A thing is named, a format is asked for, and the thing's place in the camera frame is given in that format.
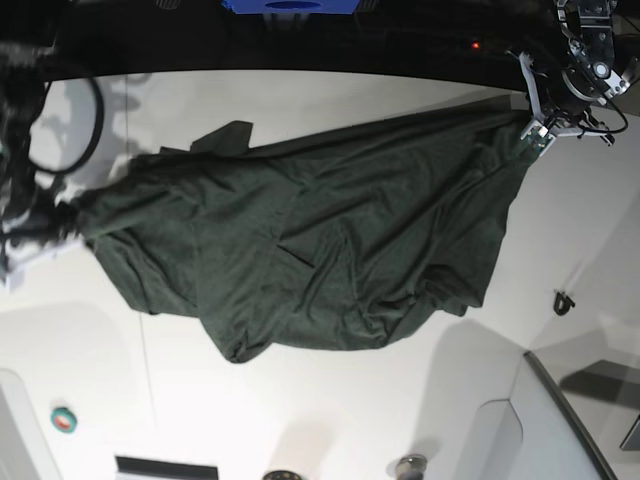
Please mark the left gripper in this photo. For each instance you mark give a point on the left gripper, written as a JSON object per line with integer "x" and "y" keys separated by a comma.
{"x": 564, "y": 85}

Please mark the black round dial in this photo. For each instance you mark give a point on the black round dial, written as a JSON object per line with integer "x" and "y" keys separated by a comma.
{"x": 282, "y": 475}

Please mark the black clip on table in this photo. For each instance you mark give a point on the black clip on table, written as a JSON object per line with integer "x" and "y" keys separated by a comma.
{"x": 563, "y": 303}

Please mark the blue mount plate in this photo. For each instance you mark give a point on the blue mount plate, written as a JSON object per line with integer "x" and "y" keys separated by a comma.
{"x": 249, "y": 7}

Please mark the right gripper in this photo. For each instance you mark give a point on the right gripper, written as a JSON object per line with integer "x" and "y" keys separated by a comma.
{"x": 43, "y": 222}

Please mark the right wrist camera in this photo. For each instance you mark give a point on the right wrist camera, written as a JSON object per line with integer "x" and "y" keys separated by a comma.
{"x": 10, "y": 281}

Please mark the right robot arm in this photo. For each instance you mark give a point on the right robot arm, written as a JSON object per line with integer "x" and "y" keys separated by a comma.
{"x": 24, "y": 90}

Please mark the dark green t-shirt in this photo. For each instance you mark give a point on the dark green t-shirt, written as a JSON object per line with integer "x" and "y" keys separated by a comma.
{"x": 344, "y": 240}

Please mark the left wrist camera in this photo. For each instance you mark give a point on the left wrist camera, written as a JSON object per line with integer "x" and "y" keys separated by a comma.
{"x": 539, "y": 137}

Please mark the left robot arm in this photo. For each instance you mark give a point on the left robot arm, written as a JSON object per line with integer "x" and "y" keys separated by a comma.
{"x": 590, "y": 24}

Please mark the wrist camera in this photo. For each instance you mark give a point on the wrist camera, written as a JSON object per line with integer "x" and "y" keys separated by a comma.
{"x": 539, "y": 137}
{"x": 10, "y": 281}

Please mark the grey round knob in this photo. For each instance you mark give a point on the grey round knob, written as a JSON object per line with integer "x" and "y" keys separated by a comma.
{"x": 411, "y": 467}

